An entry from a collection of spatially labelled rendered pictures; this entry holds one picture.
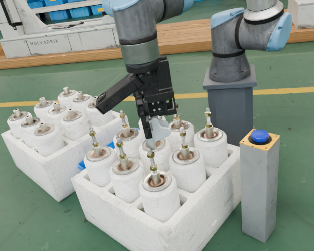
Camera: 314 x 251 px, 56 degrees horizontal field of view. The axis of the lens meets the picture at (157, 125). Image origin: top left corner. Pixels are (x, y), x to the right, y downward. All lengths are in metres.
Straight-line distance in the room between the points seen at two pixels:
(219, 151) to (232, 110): 0.31
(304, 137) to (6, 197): 1.22
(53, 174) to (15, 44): 2.31
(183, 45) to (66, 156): 1.67
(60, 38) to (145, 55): 2.46
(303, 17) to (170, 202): 2.09
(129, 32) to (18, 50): 2.78
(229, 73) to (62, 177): 0.71
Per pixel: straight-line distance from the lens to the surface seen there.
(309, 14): 2.60
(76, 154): 1.15
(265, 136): 0.73
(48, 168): 1.11
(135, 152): 0.94
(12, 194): 1.36
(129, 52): 0.57
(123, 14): 0.56
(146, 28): 0.56
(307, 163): 1.21
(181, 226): 0.76
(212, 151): 0.86
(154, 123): 0.64
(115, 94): 0.61
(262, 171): 0.75
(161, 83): 0.61
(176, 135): 0.92
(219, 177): 0.85
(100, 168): 0.88
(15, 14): 3.35
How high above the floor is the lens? 0.73
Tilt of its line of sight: 29 degrees down
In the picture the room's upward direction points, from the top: 10 degrees counter-clockwise
